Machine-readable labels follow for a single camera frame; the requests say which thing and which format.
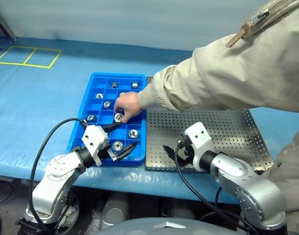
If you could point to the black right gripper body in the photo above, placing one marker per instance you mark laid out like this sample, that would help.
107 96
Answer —
184 156

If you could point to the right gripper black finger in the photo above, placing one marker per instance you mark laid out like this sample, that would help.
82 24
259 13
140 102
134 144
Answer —
169 152

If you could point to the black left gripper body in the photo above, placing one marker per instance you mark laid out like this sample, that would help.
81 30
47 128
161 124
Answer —
107 150

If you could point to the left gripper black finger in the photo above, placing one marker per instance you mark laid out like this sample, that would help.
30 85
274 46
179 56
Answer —
112 126
126 149

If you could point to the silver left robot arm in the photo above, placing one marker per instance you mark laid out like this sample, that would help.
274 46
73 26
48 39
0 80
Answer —
56 176

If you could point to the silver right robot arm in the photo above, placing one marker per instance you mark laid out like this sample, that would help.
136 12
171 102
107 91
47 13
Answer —
237 176

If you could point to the blue compartment tray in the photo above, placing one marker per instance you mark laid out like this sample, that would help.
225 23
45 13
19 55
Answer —
105 118

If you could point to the person's bare hand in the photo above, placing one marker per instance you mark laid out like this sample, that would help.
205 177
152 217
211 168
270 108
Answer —
129 104

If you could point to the perforated metal tray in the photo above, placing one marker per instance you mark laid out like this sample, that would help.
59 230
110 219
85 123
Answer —
225 137

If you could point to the grey rounded cylinder shape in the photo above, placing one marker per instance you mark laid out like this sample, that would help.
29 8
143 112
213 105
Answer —
178 211
113 213

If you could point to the grey robot torso shell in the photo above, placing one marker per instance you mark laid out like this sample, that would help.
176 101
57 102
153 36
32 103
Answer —
164 228

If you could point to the blue table cover sheet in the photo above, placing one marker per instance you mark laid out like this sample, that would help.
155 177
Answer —
41 98

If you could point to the person's beige-sleeved arm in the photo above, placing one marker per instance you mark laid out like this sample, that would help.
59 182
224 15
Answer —
213 78

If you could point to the beige jacket body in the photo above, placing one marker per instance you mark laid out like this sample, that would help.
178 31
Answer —
293 171

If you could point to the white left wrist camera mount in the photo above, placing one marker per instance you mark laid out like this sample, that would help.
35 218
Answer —
93 139

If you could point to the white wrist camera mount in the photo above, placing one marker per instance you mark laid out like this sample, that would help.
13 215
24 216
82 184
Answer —
93 139
198 137

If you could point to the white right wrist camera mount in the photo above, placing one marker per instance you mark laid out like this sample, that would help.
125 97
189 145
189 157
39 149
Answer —
198 137

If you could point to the grey metal frame post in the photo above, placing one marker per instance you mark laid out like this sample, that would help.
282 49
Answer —
5 24

